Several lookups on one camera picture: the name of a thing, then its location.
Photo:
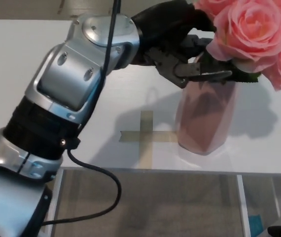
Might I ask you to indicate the teal floor marker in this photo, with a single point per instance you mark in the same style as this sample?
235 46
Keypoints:
256 224

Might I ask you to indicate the pink faceted ceramic vase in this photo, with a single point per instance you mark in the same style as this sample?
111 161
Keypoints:
204 118

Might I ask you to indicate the white table leg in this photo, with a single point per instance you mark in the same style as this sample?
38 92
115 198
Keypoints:
54 197
243 209

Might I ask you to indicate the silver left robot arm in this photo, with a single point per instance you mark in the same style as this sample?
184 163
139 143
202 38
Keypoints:
56 81

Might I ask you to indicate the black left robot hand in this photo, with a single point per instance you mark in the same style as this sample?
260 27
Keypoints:
165 27

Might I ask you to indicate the pink rose bouquet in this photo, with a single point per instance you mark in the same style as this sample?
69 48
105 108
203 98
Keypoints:
249 32

